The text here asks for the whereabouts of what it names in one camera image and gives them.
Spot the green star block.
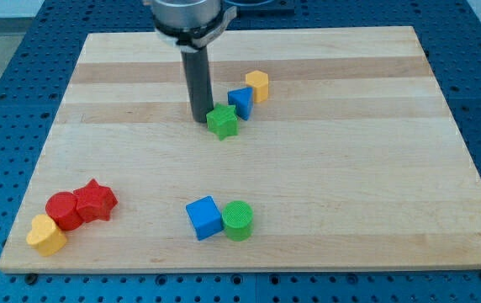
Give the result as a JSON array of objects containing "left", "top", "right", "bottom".
[{"left": 206, "top": 104, "right": 238, "bottom": 141}]

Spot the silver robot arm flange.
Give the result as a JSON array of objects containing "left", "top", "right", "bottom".
[{"left": 147, "top": 0, "right": 238, "bottom": 53}]

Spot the blue cube block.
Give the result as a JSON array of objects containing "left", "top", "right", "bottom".
[{"left": 185, "top": 196, "right": 223, "bottom": 241}]

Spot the red star block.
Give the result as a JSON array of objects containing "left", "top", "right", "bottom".
[{"left": 73, "top": 178, "right": 118, "bottom": 223}]

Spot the blue triangle block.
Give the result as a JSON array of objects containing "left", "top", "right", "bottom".
[{"left": 227, "top": 87, "right": 253, "bottom": 120}]

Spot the green cylinder block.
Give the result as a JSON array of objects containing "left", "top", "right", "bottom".
[{"left": 222, "top": 200, "right": 253, "bottom": 242}]

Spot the yellow hexagon block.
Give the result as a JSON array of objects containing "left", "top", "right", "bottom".
[{"left": 245, "top": 70, "right": 269, "bottom": 103}]

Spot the light wooden board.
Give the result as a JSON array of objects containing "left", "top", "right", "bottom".
[{"left": 0, "top": 26, "right": 481, "bottom": 274}]

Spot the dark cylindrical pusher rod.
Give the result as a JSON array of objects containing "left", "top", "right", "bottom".
[{"left": 182, "top": 47, "right": 214, "bottom": 123}]

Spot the red cylinder block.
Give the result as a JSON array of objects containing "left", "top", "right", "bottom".
[{"left": 45, "top": 192, "right": 83, "bottom": 231}]

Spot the yellow heart block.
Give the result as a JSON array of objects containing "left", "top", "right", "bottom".
[{"left": 26, "top": 214, "right": 67, "bottom": 257}]

